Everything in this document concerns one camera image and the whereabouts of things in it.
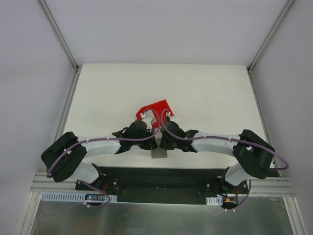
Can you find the left table side rail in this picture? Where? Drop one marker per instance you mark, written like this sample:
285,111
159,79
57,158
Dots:
66,106

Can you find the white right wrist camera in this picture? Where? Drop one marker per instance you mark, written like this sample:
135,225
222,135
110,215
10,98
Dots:
173,119

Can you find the right white cable duct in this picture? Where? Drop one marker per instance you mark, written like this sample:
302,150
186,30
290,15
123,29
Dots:
214,201

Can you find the left aluminium frame post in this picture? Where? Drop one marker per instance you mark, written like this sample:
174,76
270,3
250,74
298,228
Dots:
58,34

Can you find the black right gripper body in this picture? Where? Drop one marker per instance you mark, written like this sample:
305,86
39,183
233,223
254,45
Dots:
165,143

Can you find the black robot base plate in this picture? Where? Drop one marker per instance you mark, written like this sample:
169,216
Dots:
164,185

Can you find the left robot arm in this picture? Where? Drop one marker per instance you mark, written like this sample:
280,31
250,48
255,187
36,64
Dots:
64,158

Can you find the red plastic card tray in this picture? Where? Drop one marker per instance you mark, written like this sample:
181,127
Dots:
158,110

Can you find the aluminium frame post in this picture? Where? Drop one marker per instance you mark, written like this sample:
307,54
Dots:
58,34
271,33

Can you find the right table side rail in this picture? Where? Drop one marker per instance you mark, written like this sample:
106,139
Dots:
257,100

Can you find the grey leather card holder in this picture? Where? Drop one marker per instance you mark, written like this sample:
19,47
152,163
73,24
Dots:
158,152

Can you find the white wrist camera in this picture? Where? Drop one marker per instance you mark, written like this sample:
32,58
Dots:
173,119
149,121

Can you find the horizontal aluminium extrusion rail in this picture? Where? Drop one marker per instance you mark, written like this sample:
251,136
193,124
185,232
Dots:
269,187

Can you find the left white cable duct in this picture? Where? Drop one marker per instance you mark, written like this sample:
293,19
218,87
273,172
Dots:
77,197

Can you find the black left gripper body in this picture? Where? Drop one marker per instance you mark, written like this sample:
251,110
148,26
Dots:
148,142

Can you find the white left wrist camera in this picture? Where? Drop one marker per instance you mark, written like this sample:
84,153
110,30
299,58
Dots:
149,121

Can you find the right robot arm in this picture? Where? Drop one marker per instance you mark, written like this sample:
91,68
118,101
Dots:
252,153

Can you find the right aluminium frame post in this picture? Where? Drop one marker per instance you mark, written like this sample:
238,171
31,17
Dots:
271,33

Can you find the table side rail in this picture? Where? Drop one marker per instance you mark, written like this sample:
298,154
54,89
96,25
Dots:
66,106
257,100

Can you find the white cable duct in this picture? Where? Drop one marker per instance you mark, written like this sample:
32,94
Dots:
214,201
77,197

